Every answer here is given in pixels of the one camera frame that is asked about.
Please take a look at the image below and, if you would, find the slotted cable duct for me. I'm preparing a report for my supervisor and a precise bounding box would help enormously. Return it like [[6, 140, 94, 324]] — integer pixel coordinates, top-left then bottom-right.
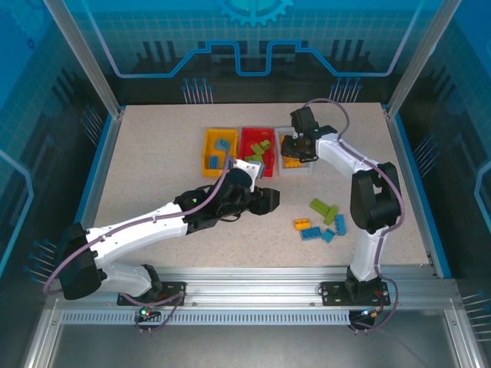
[[61, 310, 352, 326]]

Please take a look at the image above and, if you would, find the pale grey plastic bin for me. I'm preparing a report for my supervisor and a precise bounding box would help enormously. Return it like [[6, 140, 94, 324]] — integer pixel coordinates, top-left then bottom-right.
[[274, 126, 316, 176]]

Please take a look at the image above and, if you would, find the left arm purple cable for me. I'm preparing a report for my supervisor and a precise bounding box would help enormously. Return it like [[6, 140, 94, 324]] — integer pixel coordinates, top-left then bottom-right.
[[44, 153, 236, 337]]

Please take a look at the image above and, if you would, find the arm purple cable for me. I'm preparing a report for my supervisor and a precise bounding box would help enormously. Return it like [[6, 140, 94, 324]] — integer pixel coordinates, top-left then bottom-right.
[[44, 153, 236, 337], [305, 97, 407, 335]]

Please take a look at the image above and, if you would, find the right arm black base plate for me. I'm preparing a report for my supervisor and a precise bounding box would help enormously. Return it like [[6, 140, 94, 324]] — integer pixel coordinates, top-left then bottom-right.
[[320, 281, 391, 307]]

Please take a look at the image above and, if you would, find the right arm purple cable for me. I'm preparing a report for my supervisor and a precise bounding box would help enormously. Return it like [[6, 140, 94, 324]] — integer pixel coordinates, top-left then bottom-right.
[[305, 97, 407, 335]]

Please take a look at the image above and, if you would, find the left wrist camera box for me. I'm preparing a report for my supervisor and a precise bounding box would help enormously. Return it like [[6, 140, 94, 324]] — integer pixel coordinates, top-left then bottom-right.
[[233, 159, 267, 180]]

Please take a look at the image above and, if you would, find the aluminium mounting rail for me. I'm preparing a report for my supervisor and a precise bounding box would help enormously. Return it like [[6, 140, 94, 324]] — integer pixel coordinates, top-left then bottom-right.
[[53, 267, 460, 307]]

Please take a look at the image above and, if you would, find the small LED circuit board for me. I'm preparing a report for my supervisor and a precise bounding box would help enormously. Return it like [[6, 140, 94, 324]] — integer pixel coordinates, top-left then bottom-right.
[[351, 308, 386, 321], [134, 304, 161, 323]]

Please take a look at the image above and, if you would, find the yellow plastic bin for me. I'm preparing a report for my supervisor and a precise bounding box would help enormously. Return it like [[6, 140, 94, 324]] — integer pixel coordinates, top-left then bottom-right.
[[201, 128, 239, 179]]

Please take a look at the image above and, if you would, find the aluminium frame post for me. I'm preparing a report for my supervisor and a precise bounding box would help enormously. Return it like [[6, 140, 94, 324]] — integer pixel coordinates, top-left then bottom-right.
[[42, 0, 126, 118], [385, 0, 464, 120]]

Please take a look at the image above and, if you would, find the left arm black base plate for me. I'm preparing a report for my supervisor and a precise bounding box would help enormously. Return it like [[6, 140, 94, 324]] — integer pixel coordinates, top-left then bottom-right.
[[117, 281, 187, 307]]

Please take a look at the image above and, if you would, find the red plastic bin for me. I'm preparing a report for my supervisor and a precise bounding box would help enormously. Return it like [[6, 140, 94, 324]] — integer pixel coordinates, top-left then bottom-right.
[[238, 126, 278, 178]]

